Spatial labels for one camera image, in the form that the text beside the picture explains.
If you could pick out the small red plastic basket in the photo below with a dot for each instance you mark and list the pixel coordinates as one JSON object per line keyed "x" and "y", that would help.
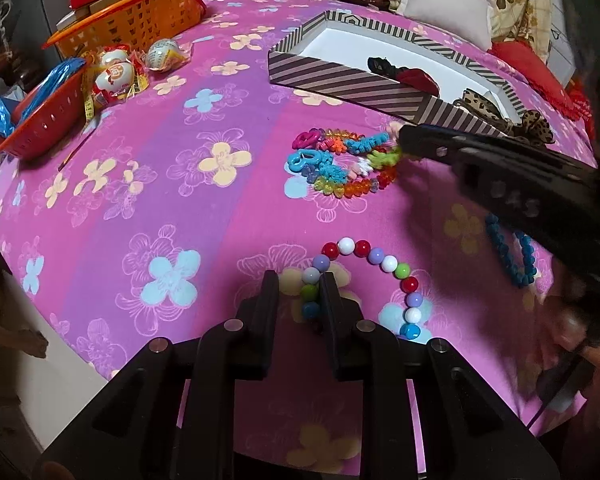
{"x": 45, "y": 120}

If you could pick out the white pillow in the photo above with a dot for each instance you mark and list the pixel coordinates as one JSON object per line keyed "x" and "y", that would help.
{"x": 445, "y": 5}

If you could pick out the thin red stick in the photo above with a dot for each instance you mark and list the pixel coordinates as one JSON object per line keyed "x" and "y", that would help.
{"x": 72, "y": 152}

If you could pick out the leopard print hair bow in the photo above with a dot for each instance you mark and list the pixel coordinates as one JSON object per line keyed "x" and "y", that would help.
{"x": 535, "y": 125}

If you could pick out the black scrunchie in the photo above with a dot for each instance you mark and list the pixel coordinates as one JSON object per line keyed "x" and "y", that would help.
{"x": 382, "y": 64}

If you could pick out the foil wrapped toy egg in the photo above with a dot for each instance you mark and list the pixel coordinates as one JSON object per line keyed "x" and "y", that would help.
{"x": 162, "y": 55}

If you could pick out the red cushion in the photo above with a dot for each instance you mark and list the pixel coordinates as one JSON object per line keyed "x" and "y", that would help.
{"x": 530, "y": 65}

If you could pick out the red hair accessory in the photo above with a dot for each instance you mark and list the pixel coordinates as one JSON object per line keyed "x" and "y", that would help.
{"x": 420, "y": 79}

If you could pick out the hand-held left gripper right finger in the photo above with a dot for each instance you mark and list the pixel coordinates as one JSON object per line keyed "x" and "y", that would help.
{"x": 330, "y": 320}

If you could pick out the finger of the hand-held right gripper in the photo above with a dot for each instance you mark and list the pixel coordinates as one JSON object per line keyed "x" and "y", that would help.
{"x": 430, "y": 133}
{"x": 425, "y": 151}

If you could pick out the red shopping bag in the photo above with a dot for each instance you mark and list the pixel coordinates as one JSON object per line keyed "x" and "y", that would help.
{"x": 582, "y": 105}

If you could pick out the blue plastic strips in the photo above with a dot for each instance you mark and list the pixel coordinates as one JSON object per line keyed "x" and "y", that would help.
{"x": 55, "y": 77}

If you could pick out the white red toy egg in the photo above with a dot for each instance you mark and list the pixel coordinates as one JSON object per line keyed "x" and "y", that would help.
{"x": 114, "y": 80}
{"x": 115, "y": 56}

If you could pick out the pink floral blanket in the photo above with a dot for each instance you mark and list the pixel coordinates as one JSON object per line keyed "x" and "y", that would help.
{"x": 155, "y": 185}

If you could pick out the striped cardboard box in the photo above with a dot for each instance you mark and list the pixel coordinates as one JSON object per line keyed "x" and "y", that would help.
{"x": 330, "y": 72}

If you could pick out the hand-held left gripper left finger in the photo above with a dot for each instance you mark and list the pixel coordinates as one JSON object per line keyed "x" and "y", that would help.
{"x": 267, "y": 320}

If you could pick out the orange plastic basket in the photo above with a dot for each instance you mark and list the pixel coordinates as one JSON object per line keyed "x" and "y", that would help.
{"x": 130, "y": 20}

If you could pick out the person's right hand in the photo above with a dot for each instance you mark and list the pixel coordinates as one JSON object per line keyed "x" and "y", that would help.
{"x": 567, "y": 327}

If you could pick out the wrapped toy eggs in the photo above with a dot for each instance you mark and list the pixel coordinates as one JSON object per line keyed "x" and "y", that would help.
{"x": 87, "y": 105}

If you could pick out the blue plastic bag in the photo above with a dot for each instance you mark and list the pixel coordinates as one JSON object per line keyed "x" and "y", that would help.
{"x": 0, "y": 115}

